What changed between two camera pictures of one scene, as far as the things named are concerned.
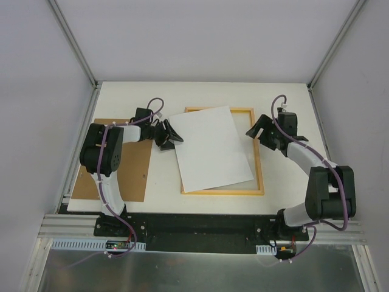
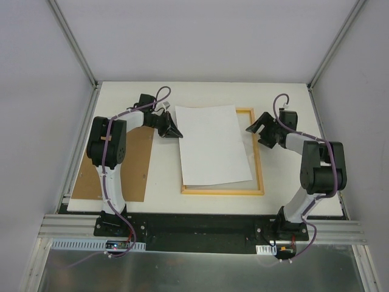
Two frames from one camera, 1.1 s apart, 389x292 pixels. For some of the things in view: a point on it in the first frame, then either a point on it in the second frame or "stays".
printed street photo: (211, 154) stays
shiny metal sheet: (320, 267) stays
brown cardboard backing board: (132, 173) stays
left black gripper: (164, 135) → (164, 125)
